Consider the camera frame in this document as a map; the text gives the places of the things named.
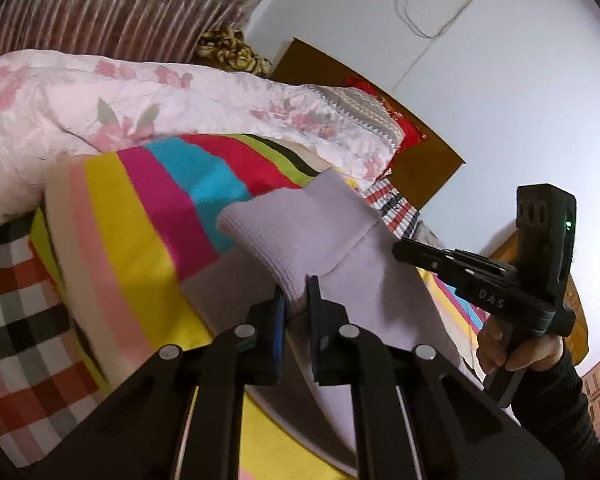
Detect thin wall cable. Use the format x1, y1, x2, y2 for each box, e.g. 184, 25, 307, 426
393, 0, 482, 92

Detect person's right hand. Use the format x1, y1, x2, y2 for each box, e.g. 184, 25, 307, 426
476, 312, 566, 376

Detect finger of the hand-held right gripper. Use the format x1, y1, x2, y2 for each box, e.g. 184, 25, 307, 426
391, 237, 512, 292

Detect grey zigzag patterned pillow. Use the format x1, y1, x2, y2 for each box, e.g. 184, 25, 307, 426
305, 85, 406, 145

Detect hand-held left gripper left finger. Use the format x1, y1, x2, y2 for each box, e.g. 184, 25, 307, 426
32, 287, 288, 480

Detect plain brown wooden headboard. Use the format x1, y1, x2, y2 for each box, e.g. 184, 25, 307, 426
270, 37, 467, 212

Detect lavender pants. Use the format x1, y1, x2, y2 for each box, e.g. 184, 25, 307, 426
182, 167, 487, 477

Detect colourful striped bed sheet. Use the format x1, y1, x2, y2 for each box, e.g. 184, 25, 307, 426
29, 132, 492, 480

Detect striped floral curtain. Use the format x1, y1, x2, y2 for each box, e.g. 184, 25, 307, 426
0, 0, 292, 65

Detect pink floral quilt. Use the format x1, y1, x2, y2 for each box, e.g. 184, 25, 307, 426
0, 50, 406, 232

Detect red white plaid sheet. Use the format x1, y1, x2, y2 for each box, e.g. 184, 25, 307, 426
0, 180, 422, 468

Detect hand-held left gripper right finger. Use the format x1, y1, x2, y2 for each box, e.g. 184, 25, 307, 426
306, 276, 565, 480

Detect leopard print blanket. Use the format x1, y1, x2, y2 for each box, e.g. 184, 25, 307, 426
195, 29, 274, 79

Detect red patterned pillow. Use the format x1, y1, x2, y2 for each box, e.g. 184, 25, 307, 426
344, 74, 427, 162

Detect grey white crumpled cloth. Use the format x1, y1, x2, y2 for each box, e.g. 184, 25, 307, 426
412, 220, 434, 252

